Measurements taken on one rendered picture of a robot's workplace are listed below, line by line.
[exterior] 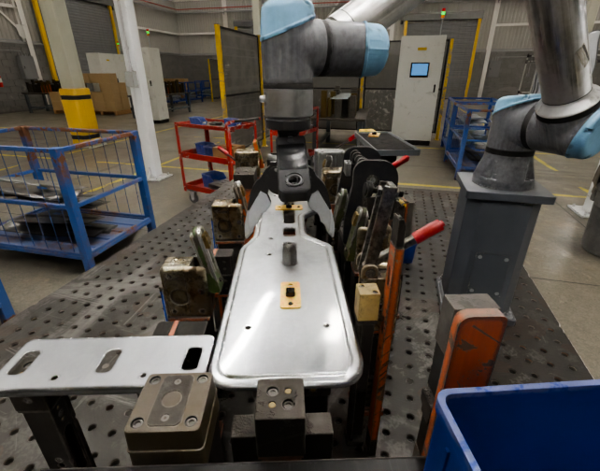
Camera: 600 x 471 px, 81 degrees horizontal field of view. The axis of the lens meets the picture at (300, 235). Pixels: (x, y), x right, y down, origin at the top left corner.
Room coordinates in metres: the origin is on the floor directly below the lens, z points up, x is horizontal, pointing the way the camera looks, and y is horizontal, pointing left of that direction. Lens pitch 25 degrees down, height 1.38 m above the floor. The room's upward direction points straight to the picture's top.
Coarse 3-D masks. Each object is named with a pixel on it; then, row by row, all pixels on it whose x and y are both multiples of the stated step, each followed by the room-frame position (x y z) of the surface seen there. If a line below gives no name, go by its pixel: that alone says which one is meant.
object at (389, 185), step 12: (372, 192) 0.54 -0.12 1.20; (384, 192) 0.53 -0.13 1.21; (396, 192) 0.53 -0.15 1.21; (384, 204) 0.53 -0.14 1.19; (372, 216) 0.56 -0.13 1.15; (384, 216) 0.53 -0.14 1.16; (372, 228) 0.56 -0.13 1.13; (384, 228) 0.53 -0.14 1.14; (372, 240) 0.53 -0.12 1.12; (372, 252) 0.53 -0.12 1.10; (360, 264) 0.56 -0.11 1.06
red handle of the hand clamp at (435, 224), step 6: (432, 222) 0.55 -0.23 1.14; (438, 222) 0.55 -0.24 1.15; (420, 228) 0.56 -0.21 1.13; (426, 228) 0.55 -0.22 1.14; (432, 228) 0.54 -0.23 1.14; (438, 228) 0.54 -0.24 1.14; (414, 234) 0.55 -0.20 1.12; (420, 234) 0.54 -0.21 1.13; (426, 234) 0.54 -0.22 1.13; (432, 234) 0.54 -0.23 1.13; (408, 240) 0.55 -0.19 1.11; (414, 240) 0.54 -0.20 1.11; (420, 240) 0.54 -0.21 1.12; (408, 246) 0.54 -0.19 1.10; (384, 252) 0.55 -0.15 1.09; (384, 258) 0.54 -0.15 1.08; (378, 264) 0.54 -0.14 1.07
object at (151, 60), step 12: (144, 48) 10.77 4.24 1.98; (156, 48) 11.13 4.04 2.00; (144, 60) 10.77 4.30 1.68; (156, 60) 11.04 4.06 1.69; (156, 72) 10.95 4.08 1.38; (156, 84) 10.86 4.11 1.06; (156, 96) 10.77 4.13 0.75; (156, 108) 10.74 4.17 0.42; (156, 120) 10.77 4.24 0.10; (168, 120) 11.19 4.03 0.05
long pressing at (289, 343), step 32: (256, 224) 0.89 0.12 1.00; (288, 224) 0.88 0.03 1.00; (256, 256) 0.70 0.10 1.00; (320, 256) 0.70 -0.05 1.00; (256, 288) 0.57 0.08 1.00; (320, 288) 0.57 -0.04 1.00; (224, 320) 0.48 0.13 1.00; (256, 320) 0.47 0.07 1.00; (288, 320) 0.47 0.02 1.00; (320, 320) 0.47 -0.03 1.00; (224, 352) 0.40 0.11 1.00; (256, 352) 0.40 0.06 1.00; (288, 352) 0.40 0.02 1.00; (320, 352) 0.40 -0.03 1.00; (352, 352) 0.39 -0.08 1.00; (224, 384) 0.34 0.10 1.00; (256, 384) 0.34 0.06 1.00; (320, 384) 0.34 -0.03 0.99
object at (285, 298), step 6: (282, 282) 0.58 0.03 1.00; (288, 282) 0.58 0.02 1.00; (294, 282) 0.58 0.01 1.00; (282, 288) 0.56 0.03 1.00; (288, 288) 0.55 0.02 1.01; (294, 288) 0.55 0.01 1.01; (282, 294) 0.54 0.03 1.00; (288, 294) 0.54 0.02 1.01; (294, 294) 0.54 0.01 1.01; (300, 294) 0.54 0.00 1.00; (282, 300) 0.52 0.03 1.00; (288, 300) 0.52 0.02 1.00; (294, 300) 0.52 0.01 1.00; (300, 300) 0.52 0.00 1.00; (282, 306) 0.51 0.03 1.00; (288, 306) 0.51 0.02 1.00; (294, 306) 0.51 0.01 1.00; (300, 306) 0.51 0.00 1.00
